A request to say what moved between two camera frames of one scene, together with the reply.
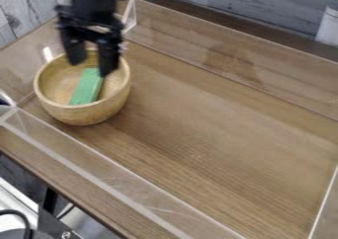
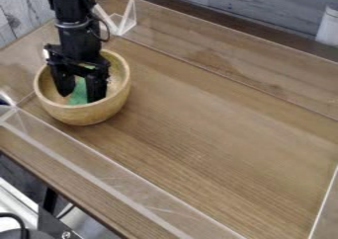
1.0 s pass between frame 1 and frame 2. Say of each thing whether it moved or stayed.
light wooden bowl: stayed
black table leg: stayed
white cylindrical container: stayed
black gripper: moved
